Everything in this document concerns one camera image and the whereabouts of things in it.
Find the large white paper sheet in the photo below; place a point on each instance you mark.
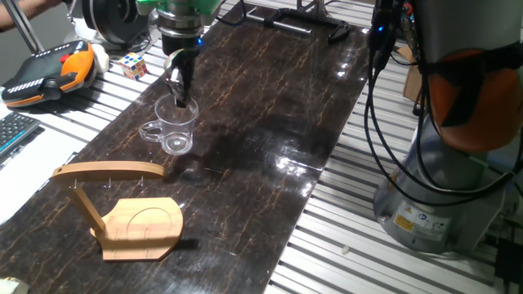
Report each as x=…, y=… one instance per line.
x=32, y=175

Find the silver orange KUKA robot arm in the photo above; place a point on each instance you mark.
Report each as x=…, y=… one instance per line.
x=441, y=155

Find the black orange teach pendant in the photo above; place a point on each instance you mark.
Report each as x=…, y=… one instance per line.
x=45, y=75

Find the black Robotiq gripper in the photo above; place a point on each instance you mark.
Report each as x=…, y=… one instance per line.
x=181, y=45

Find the black computer keyboard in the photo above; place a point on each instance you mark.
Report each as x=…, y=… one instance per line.
x=14, y=130

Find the small white scrap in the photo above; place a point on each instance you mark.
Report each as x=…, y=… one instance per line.
x=345, y=249

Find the aluminium frame bar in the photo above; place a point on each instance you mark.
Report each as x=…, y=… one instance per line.
x=22, y=26

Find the black round spool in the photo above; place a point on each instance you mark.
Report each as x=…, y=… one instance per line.
x=114, y=18

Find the silver metal stand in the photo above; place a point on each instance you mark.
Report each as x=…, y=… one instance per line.
x=312, y=7

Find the Rubik's cube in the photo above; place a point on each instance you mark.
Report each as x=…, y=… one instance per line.
x=133, y=66

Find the black C-clamp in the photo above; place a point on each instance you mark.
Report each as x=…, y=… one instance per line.
x=304, y=20

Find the person's bare forearm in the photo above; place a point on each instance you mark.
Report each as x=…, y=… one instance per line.
x=24, y=10

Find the white cardboard packet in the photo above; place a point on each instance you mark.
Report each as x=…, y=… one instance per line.
x=12, y=286

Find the wooden cup rack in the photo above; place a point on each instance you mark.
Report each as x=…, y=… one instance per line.
x=139, y=232

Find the dark marble pattern mat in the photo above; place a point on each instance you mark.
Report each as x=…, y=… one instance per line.
x=253, y=122

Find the open brown cardboard box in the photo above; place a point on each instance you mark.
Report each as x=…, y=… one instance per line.
x=412, y=77

